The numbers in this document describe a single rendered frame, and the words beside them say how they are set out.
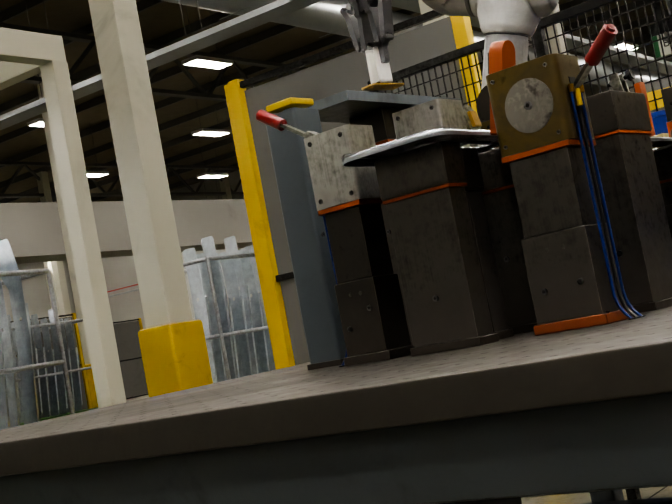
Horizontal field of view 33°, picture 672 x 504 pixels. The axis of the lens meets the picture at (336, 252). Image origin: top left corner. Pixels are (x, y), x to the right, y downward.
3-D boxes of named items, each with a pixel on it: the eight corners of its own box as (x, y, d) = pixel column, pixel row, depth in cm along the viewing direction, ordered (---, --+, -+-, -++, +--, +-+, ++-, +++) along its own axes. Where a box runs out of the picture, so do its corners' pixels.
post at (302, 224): (341, 365, 186) (292, 106, 189) (307, 370, 191) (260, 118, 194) (369, 358, 192) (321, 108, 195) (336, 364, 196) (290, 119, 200)
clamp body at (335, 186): (390, 362, 167) (344, 124, 169) (330, 371, 174) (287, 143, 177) (418, 355, 173) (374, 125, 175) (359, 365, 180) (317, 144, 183)
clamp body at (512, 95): (628, 324, 142) (570, 45, 144) (533, 339, 151) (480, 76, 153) (656, 316, 149) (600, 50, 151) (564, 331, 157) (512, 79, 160)
